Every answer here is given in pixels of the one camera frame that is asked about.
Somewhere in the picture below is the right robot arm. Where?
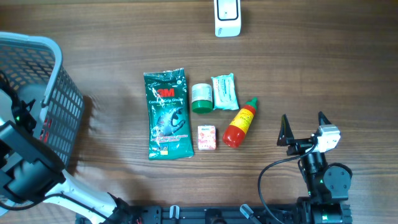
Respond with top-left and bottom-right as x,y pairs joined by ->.
277,112 -> 353,224

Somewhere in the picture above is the green snack bag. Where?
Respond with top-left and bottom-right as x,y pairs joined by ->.
144,68 -> 194,160

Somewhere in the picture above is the green lid white jar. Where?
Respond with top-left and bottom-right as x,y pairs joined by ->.
191,83 -> 213,114

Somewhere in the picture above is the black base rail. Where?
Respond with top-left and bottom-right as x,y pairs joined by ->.
75,204 -> 353,224

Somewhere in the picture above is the light teal tissue pack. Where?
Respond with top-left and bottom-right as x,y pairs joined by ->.
211,73 -> 239,110

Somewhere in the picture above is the red chili sauce bottle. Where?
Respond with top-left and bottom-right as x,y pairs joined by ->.
223,97 -> 257,148

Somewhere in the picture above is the grey plastic mesh basket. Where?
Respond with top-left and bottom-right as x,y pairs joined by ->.
0,30 -> 85,215

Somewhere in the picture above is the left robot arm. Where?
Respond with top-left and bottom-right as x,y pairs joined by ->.
1,79 -> 134,223

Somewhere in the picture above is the white barcode scanner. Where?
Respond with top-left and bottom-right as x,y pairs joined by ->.
213,0 -> 242,37

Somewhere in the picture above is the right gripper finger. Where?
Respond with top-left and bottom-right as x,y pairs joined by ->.
277,114 -> 295,146
318,111 -> 331,126

